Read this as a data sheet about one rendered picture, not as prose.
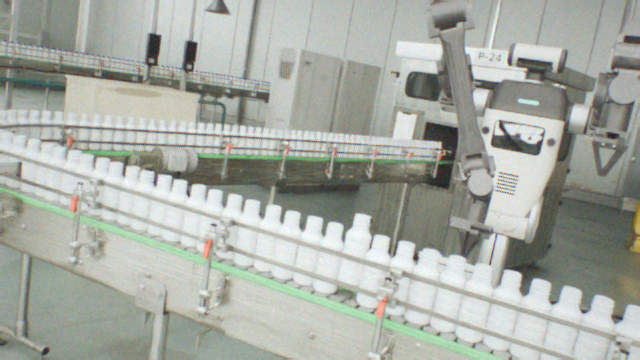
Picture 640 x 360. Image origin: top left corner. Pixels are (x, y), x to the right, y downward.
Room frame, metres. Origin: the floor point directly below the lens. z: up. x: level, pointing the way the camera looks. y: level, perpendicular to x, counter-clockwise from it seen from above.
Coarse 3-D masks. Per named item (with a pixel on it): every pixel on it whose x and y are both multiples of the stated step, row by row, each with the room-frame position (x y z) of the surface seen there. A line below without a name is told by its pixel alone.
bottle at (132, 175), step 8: (128, 168) 1.56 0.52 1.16; (136, 168) 1.59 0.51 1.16; (128, 176) 1.55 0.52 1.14; (136, 176) 1.56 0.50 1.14; (128, 184) 1.54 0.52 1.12; (136, 184) 1.55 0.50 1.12; (120, 192) 1.55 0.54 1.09; (120, 200) 1.55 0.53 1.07; (128, 200) 1.54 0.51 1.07; (120, 208) 1.55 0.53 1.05; (128, 208) 1.54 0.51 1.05; (120, 216) 1.54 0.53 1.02; (128, 224) 1.55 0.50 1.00
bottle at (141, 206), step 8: (144, 176) 1.53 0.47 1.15; (152, 176) 1.54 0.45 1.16; (144, 184) 1.52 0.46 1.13; (152, 184) 1.54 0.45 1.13; (144, 192) 1.51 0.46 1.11; (136, 200) 1.52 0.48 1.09; (144, 200) 1.51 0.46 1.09; (136, 208) 1.52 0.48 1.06; (144, 208) 1.52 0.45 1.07; (144, 216) 1.52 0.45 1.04; (136, 224) 1.51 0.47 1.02; (144, 224) 1.52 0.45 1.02
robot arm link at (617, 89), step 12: (612, 48) 1.23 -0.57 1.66; (612, 72) 1.22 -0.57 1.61; (624, 72) 1.14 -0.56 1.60; (636, 72) 1.14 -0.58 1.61; (612, 84) 1.15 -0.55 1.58; (624, 84) 1.14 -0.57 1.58; (636, 84) 1.13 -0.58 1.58; (612, 96) 1.15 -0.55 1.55; (624, 96) 1.14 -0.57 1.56; (636, 96) 1.13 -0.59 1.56
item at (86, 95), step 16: (80, 80) 5.10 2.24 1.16; (96, 80) 5.19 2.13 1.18; (112, 80) 5.65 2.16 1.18; (80, 96) 5.10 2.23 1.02; (96, 96) 4.94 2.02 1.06; (112, 96) 5.05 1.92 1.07; (128, 96) 5.16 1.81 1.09; (144, 96) 5.28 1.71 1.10; (160, 96) 5.40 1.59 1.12; (176, 96) 5.53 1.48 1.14; (192, 96) 5.66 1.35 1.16; (64, 112) 5.32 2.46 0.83; (80, 112) 5.08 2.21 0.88; (96, 112) 4.95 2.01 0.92; (112, 112) 5.06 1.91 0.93; (128, 112) 5.18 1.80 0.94; (144, 112) 5.29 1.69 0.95; (160, 112) 5.42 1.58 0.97; (176, 112) 5.55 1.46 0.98; (192, 112) 5.69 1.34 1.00
